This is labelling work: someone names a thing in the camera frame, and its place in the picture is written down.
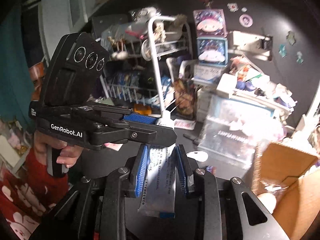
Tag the brown cardboard box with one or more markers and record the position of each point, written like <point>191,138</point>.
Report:
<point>298,206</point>

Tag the pink cartoon storage box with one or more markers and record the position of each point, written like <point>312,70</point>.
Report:
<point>210,23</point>

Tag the white wire shelf rack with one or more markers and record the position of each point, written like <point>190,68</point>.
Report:
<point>143,56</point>

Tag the anime character card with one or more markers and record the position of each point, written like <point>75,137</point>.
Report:
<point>185,97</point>

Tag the red floral sleeve forearm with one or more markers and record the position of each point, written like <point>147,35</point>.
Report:
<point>25,200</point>

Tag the white blue medicine box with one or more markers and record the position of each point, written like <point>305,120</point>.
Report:
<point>207,74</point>

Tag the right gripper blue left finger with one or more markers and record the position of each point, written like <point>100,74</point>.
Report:
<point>141,165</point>

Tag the silver cream tube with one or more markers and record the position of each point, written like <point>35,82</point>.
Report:
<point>159,190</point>

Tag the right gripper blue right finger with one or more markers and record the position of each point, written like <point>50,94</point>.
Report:
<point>185,171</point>

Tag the clear plastic zip bag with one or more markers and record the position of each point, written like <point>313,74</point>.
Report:
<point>233,129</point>

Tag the orange small box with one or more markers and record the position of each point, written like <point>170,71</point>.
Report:
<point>142,109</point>

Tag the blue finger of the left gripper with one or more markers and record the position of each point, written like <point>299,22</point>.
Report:
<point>153,134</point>
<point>136,117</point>

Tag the wall power outlet panel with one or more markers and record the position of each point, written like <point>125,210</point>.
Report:
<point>253,45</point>

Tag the white paper leaflet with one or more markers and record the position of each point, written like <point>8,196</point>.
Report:
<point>184,124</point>

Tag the white earbud case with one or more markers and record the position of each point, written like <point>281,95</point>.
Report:
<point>199,156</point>

